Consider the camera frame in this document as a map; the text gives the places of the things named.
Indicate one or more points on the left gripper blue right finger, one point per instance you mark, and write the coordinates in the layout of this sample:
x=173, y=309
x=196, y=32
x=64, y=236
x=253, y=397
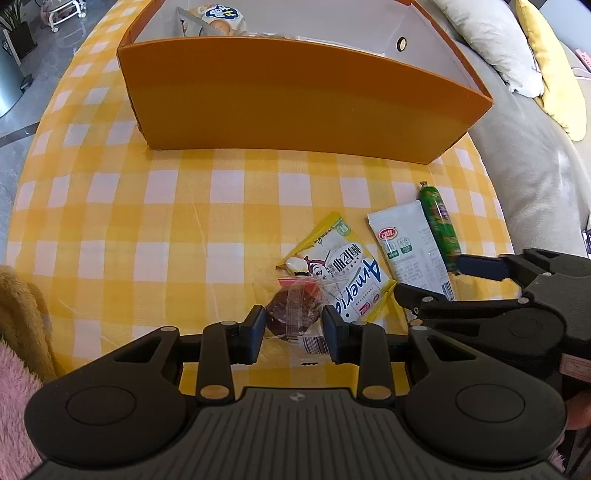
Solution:
x=336, y=334

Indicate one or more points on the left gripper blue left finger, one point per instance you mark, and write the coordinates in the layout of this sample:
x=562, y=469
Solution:
x=251, y=332

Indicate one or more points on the clear dark plum snack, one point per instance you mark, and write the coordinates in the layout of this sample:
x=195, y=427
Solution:
x=293, y=323

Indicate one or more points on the yellow white Amer snack packet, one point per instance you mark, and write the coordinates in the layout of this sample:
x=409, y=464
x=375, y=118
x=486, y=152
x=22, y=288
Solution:
x=351, y=278

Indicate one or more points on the green sausage stick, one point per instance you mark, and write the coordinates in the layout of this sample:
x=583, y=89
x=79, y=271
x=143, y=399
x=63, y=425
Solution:
x=441, y=225

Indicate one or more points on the right hand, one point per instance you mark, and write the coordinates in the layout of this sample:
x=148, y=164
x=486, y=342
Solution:
x=579, y=411

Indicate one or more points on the white green snack packet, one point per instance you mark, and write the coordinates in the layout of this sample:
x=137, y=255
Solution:
x=410, y=248

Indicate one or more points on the beige sofa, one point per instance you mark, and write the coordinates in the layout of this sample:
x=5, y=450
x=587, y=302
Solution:
x=541, y=176

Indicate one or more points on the yellow checkered tablecloth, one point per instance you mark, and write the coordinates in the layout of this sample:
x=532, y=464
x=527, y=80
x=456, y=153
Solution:
x=116, y=239

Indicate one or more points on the yellow sofa pillow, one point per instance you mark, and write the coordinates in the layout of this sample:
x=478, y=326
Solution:
x=562, y=98

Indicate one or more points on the orange storage box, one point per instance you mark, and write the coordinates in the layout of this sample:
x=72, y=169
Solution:
x=369, y=78

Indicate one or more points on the pink fuzzy sleeve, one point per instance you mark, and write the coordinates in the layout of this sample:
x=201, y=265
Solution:
x=18, y=455

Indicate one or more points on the cream sofa cushion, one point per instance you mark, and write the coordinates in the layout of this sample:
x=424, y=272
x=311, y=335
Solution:
x=492, y=30

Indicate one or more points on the blue white snack bag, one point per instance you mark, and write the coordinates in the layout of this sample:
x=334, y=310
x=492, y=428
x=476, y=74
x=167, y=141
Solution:
x=211, y=20

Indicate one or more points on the silver trash can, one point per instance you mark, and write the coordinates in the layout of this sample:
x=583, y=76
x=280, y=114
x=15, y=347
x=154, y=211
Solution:
x=11, y=75

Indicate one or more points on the small white stool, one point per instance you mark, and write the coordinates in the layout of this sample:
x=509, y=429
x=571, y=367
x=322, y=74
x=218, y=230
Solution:
x=55, y=12

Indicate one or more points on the potted green plant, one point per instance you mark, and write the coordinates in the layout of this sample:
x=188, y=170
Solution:
x=18, y=30

